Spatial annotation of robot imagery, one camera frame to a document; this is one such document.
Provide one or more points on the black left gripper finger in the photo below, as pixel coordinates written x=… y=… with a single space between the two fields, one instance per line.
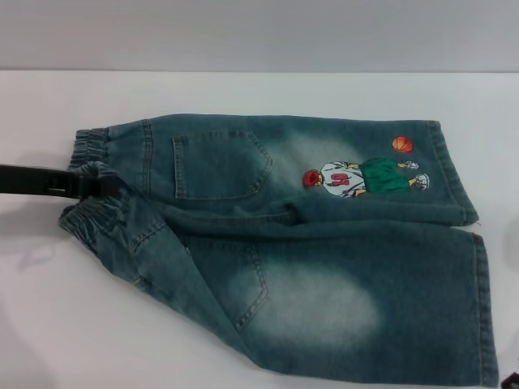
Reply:
x=36 y=180

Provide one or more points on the blue denim shorts basketball print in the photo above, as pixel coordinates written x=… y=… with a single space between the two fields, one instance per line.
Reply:
x=304 y=263

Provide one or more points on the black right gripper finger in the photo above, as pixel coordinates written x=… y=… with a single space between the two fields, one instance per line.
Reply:
x=513 y=377

